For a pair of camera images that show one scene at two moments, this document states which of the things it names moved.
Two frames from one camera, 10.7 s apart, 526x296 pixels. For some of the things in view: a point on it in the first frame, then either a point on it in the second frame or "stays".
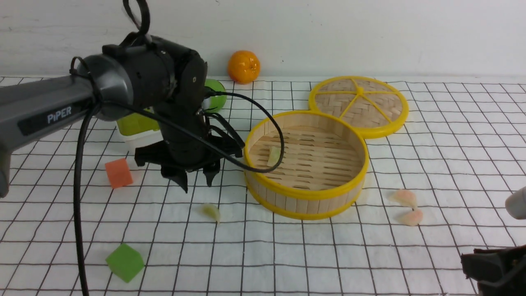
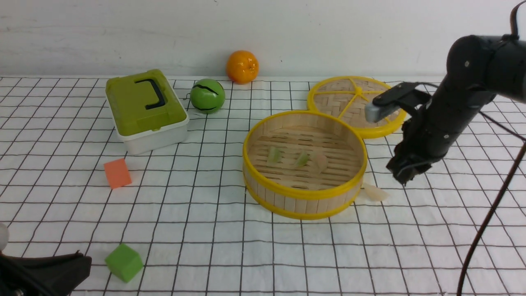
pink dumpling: x=404 y=197 to x=319 y=163
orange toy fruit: x=243 y=67 stays
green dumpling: x=211 y=211 to x=303 y=160
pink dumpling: x=412 y=218 to x=375 y=193
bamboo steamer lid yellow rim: x=375 y=107 stays
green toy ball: x=214 y=104 stays
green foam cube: x=125 y=262 stays
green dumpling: x=275 y=153 stays
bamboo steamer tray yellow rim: x=323 y=172 stays
